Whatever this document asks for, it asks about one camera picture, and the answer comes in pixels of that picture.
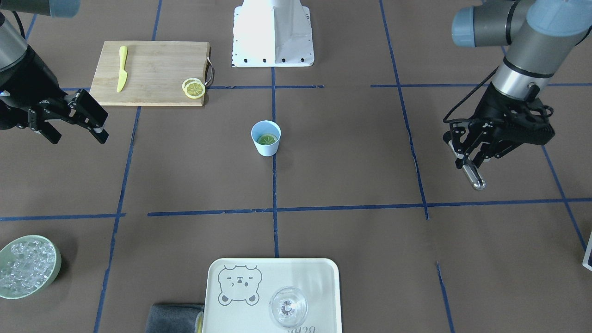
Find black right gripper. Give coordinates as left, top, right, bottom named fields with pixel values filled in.
left=0, top=89, right=109, bottom=145

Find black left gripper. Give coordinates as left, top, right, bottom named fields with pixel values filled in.
left=443, top=85, right=555, bottom=169

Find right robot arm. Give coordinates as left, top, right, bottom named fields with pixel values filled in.
left=0, top=0, right=109, bottom=144

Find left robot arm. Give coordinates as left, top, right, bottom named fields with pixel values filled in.
left=443, top=0, right=592, bottom=169

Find lemon slices on board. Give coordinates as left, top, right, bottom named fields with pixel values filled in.
left=181, top=78, right=206, bottom=99

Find light blue plastic cup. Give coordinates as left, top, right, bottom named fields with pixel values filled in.
left=250, top=120, right=282, bottom=157

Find bamboo cutting board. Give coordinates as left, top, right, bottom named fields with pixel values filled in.
left=90, top=41, right=211, bottom=107

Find yellow plastic knife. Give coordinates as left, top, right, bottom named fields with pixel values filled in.
left=116, top=45, right=128, bottom=93

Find green bowl of ice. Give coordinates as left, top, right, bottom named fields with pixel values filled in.
left=0, top=235, right=62, bottom=300

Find dark grey folded cloth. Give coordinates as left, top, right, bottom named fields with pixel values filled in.
left=145, top=304, right=204, bottom=333

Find cream bear serving tray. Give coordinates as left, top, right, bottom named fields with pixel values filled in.
left=202, top=259, right=343, bottom=333

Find clear wine glass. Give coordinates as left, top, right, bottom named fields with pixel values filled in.
left=269, top=286, right=308, bottom=329

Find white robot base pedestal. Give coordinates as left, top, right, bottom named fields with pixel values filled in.
left=231, top=0, right=315, bottom=68

